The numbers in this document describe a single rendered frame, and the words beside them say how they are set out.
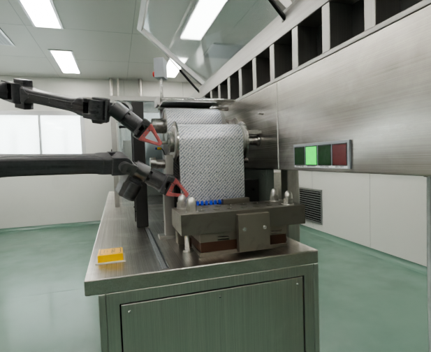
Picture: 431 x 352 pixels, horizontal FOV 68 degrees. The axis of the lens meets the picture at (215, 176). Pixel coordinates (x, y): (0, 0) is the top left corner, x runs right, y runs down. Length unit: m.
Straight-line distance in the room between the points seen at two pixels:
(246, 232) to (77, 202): 5.91
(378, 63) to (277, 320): 0.73
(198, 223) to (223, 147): 0.33
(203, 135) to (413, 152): 0.67
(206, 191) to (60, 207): 5.77
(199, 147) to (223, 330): 0.58
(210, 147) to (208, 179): 0.12
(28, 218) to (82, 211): 0.93
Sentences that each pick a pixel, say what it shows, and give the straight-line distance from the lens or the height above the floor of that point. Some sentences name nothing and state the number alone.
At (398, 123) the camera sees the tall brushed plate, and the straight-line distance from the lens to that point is 0.73.
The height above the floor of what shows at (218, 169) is 1.15.
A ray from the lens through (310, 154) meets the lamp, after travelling 0.95.
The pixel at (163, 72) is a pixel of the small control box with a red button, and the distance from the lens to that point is 1.74.
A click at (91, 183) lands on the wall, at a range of 6.68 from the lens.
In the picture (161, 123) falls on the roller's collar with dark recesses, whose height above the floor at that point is 1.34.
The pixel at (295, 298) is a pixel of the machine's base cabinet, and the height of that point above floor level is 0.76.
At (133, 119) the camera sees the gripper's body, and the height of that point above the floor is 1.33.
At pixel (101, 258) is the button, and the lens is 0.99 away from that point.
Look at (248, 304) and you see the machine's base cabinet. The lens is 0.99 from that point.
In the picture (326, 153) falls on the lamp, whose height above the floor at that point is 1.19.
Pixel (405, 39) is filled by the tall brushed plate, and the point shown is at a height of 1.40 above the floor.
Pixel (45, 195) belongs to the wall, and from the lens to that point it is 6.80.
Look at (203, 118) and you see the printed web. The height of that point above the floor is 1.36.
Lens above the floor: 1.18
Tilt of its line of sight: 3 degrees down
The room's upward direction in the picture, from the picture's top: 2 degrees counter-clockwise
